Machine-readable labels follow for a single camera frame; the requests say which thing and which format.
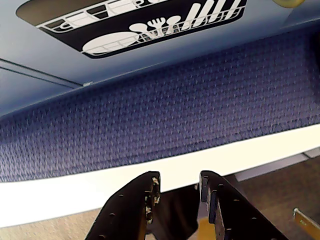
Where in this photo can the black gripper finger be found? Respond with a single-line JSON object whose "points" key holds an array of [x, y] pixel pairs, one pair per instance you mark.
{"points": [[125, 212], [237, 217]]}

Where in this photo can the blue door with dishwasher print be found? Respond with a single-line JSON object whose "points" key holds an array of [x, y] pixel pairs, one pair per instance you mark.
{"points": [[150, 60]]}

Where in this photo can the blue woven mat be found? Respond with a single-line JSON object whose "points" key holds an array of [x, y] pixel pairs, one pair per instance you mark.
{"points": [[175, 107]]}

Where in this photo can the blue wooden toy kitchen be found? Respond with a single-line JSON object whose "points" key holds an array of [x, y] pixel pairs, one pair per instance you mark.
{"points": [[310, 17]]}

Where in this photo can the metal bracket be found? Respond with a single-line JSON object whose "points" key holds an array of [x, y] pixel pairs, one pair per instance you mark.
{"points": [[303, 221]]}

